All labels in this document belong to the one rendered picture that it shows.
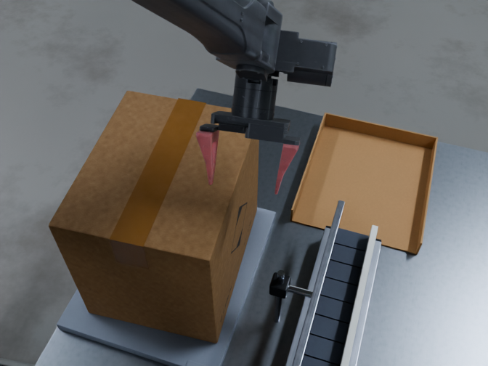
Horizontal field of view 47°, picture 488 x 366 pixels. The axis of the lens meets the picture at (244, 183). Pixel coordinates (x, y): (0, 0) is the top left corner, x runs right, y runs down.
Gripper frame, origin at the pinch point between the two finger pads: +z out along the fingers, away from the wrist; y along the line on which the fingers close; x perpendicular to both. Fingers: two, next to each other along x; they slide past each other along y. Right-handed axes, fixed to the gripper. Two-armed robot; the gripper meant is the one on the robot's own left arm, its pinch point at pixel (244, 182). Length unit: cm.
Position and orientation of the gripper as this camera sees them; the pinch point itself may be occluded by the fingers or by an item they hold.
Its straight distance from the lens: 76.5
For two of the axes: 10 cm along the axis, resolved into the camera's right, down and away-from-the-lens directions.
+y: 9.9, 1.4, -1.0
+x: 1.2, -1.8, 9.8
